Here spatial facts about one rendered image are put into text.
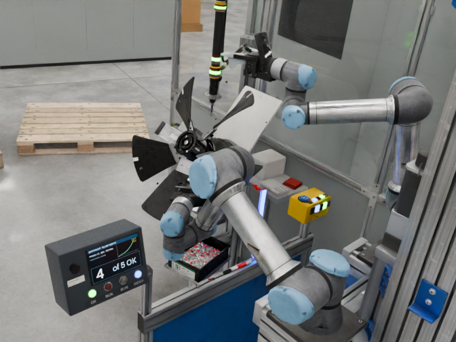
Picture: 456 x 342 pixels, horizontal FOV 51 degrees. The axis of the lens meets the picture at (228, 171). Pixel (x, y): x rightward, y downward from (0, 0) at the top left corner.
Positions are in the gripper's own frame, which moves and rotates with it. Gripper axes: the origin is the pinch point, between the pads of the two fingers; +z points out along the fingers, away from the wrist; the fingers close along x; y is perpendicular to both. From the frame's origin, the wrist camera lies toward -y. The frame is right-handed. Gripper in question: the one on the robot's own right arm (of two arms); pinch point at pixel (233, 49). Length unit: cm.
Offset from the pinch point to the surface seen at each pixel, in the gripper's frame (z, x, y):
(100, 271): -21, -78, 49
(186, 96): 35.6, 13.8, 32.0
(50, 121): 298, 99, 152
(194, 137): 15.6, -1.1, 41.7
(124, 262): -22, -71, 50
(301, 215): -34, 14, 65
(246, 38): 33, 52, 8
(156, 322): -21, -56, 85
